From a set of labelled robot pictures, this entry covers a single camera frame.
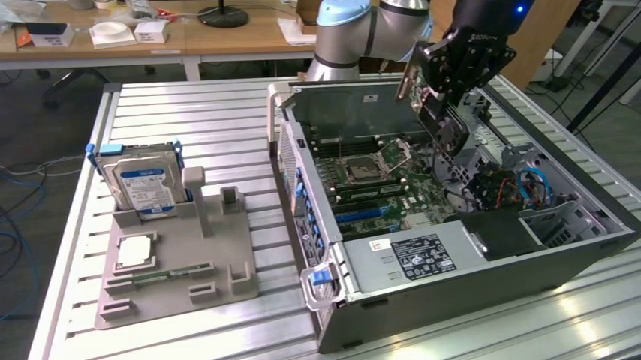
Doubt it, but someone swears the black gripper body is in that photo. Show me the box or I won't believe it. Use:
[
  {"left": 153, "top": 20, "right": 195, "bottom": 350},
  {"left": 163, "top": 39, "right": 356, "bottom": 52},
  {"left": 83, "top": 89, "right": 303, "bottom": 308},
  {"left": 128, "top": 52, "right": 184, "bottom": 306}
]
[{"left": 442, "top": 0, "right": 533, "bottom": 95}]

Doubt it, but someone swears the graphics card with silver bracket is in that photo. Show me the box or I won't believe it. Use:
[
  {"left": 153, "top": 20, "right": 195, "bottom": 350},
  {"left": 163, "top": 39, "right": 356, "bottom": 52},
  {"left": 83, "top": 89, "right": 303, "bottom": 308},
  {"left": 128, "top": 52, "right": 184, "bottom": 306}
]
[{"left": 394, "top": 55, "right": 475, "bottom": 157}]

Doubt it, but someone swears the black slanted pole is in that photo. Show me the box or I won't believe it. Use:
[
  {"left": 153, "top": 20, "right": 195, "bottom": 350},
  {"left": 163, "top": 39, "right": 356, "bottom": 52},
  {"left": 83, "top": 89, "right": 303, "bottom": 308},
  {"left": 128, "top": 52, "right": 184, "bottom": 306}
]
[{"left": 565, "top": 7, "right": 641, "bottom": 136}]

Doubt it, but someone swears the silver perforated drive cage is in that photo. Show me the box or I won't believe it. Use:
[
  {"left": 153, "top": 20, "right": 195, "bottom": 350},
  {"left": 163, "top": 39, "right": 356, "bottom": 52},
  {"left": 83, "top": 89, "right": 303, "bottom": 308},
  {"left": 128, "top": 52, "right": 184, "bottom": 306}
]
[{"left": 432, "top": 110, "right": 507, "bottom": 172}]

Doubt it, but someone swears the metal socket cover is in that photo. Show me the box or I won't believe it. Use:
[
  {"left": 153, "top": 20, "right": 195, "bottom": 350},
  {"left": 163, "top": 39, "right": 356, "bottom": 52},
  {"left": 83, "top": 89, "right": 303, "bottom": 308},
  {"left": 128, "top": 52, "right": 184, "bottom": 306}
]
[{"left": 374, "top": 137, "right": 415, "bottom": 170}]

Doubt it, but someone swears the white paper sheet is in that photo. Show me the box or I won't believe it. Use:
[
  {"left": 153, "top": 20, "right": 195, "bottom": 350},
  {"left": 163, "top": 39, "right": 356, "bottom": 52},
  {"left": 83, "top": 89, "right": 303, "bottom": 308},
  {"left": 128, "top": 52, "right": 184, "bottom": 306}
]
[{"left": 276, "top": 17, "right": 318, "bottom": 47}]

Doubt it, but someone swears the CPU socket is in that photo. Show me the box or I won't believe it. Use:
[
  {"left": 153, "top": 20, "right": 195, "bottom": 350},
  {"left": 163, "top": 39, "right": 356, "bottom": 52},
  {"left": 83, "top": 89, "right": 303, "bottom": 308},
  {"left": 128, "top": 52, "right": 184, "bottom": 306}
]
[{"left": 339, "top": 155, "right": 387, "bottom": 185}]

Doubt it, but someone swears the green motherboard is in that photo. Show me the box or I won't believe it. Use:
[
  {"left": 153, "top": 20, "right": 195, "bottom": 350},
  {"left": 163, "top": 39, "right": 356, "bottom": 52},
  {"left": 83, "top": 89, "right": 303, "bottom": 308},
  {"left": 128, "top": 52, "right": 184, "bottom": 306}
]
[{"left": 299, "top": 123, "right": 456, "bottom": 241}]

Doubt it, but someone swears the black round lamp base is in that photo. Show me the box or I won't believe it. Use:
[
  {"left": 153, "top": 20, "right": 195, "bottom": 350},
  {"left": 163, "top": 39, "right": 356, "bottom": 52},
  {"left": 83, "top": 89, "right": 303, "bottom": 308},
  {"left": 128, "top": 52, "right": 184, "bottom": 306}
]
[{"left": 196, "top": 0, "right": 251, "bottom": 29}]

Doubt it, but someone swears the silver disk bay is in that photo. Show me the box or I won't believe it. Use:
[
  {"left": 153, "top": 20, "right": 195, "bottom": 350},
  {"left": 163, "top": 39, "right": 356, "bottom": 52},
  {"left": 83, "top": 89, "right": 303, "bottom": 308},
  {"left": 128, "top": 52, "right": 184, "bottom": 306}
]
[{"left": 518, "top": 200, "right": 602, "bottom": 248}]

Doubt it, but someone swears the grey power supply unit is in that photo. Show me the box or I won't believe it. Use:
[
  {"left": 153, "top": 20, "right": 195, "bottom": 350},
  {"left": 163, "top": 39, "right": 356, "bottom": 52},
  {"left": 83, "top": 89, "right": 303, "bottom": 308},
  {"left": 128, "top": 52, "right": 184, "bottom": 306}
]
[{"left": 342, "top": 220, "right": 487, "bottom": 296}]

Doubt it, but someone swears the red white packet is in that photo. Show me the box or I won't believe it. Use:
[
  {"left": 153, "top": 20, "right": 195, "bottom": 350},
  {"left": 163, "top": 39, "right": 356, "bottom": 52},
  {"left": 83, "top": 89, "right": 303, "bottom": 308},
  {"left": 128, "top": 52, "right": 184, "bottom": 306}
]
[{"left": 155, "top": 7, "right": 191, "bottom": 23}]

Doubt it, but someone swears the small white labelled box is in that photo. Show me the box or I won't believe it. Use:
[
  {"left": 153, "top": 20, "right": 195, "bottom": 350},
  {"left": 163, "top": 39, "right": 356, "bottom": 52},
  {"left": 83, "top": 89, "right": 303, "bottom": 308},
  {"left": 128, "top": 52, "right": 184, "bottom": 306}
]
[{"left": 132, "top": 20, "right": 171, "bottom": 45}]

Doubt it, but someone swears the black open PC case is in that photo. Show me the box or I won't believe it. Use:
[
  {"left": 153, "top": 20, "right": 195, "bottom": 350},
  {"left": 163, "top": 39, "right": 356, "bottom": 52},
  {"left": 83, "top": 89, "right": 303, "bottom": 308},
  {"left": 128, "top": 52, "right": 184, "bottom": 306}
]
[{"left": 264, "top": 69, "right": 641, "bottom": 356}]

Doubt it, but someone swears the white square dish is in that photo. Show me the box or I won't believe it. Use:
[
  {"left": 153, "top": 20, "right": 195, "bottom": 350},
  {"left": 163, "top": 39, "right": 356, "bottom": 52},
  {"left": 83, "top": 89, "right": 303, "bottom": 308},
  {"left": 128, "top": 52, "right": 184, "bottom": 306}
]
[{"left": 88, "top": 21, "right": 137, "bottom": 50}]

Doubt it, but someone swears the hard disk in blue caddy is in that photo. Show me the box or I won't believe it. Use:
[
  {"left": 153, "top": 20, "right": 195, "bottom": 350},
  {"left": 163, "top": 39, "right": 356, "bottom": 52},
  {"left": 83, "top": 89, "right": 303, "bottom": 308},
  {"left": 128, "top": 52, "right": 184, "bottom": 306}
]
[{"left": 85, "top": 137, "right": 187, "bottom": 222}]

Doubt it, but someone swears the black office chair base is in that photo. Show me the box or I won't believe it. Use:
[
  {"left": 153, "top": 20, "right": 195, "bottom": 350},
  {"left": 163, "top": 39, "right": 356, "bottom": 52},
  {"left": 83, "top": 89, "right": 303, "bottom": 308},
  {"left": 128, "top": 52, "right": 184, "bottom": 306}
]
[{"left": 41, "top": 69, "right": 109, "bottom": 110}]

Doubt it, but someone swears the white box with black lid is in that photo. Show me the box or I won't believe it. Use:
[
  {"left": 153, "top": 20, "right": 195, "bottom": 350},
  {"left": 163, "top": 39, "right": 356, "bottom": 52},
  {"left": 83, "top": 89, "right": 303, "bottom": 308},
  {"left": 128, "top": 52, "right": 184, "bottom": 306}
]
[{"left": 24, "top": 22, "right": 76, "bottom": 48}]

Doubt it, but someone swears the silver CPU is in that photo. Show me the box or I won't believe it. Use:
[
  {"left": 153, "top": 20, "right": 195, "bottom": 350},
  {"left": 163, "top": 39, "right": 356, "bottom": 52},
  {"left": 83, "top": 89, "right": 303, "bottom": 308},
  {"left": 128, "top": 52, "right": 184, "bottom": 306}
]
[{"left": 115, "top": 236, "right": 155, "bottom": 269}]

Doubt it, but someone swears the grey parts rack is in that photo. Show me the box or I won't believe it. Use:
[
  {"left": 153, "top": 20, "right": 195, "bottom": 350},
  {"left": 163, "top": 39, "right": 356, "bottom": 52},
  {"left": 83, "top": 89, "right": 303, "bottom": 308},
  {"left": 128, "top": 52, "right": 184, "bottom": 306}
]
[{"left": 93, "top": 166, "right": 260, "bottom": 331}]

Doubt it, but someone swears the black red wire bundle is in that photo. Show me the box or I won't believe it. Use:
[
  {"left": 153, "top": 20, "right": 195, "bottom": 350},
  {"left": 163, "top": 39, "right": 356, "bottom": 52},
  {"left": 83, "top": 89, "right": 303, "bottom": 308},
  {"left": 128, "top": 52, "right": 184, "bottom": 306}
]
[{"left": 474, "top": 170, "right": 522, "bottom": 211}]

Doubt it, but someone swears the blue wire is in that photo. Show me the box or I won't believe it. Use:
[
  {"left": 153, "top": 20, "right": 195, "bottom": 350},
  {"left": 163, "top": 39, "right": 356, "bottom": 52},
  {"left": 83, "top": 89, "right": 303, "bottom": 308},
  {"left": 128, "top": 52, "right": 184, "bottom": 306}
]
[{"left": 518, "top": 167, "right": 555, "bottom": 207}]

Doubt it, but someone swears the wooden desk white frame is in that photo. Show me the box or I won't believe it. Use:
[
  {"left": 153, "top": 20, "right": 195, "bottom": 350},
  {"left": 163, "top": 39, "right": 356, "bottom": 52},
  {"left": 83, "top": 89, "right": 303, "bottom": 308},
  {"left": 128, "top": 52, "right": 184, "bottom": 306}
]
[{"left": 0, "top": 0, "right": 459, "bottom": 82}]

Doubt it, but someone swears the grey floor cable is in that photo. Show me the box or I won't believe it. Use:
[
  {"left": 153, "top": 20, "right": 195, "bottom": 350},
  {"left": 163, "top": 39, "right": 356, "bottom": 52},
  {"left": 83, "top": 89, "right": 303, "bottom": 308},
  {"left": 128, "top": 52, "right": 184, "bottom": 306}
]
[{"left": 0, "top": 155, "right": 84, "bottom": 177}]

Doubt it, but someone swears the blue floor cable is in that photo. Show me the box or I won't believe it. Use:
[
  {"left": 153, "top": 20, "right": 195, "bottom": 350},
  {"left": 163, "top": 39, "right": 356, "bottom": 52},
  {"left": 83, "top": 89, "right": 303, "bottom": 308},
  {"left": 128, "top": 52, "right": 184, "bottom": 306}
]
[{"left": 0, "top": 168, "right": 49, "bottom": 322}]

